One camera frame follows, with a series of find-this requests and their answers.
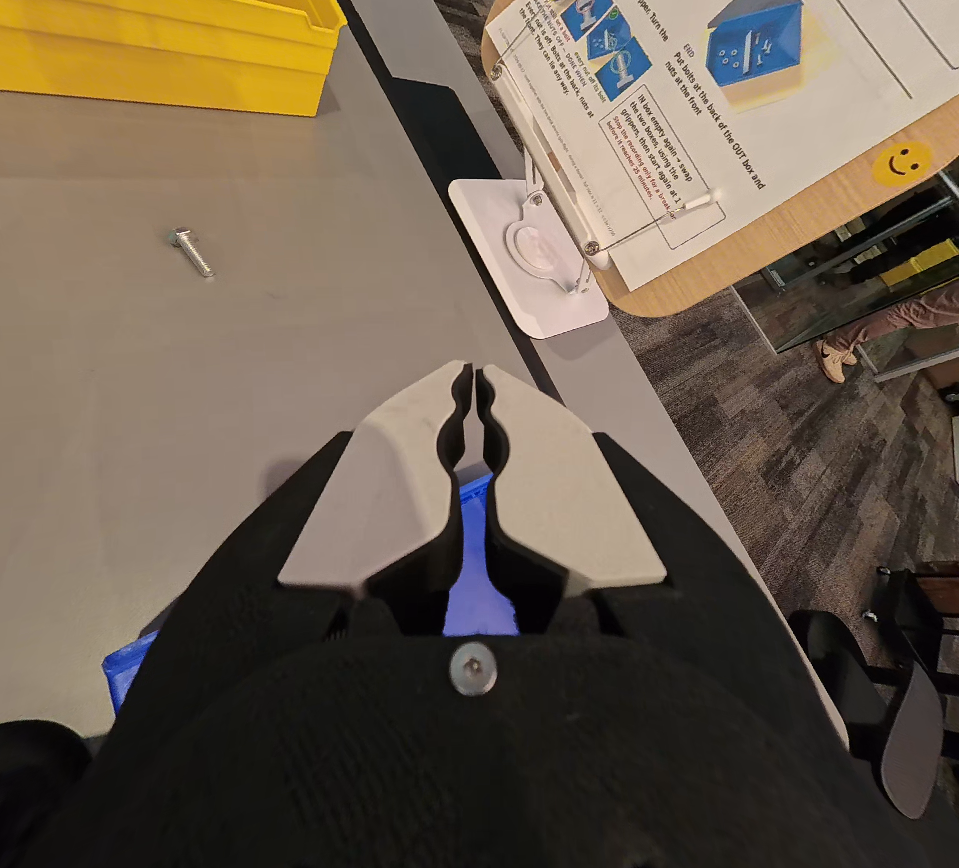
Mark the yellow parts bin with divider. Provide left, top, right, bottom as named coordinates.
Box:
left=0, top=0, right=347, bottom=118

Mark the white stand base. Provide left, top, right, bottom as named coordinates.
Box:
left=448, top=177, right=610, bottom=341

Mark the yellow smiley sticker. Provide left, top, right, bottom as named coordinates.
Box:
left=872, top=140, right=933, bottom=189

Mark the blue parts bin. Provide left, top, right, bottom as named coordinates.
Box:
left=101, top=471, right=519, bottom=717

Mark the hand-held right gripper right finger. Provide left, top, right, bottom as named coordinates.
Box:
left=477, top=363, right=669, bottom=597

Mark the black swivel chair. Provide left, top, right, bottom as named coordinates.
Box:
left=788, top=609, right=947, bottom=822

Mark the steel hex bolt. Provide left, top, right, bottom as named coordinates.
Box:
left=168, top=226, right=217, bottom=279

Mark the black caster frame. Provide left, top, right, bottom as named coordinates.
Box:
left=862, top=564, right=959, bottom=694

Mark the small yellow bin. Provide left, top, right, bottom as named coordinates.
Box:
left=879, top=241, right=959, bottom=290

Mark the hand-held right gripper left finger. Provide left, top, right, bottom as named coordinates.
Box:
left=277, top=360, right=475, bottom=601

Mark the instruction sheet on stand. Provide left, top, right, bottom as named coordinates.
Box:
left=481, top=0, right=959, bottom=319

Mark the glass partition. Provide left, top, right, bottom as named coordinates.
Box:
left=730, top=164, right=959, bottom=384

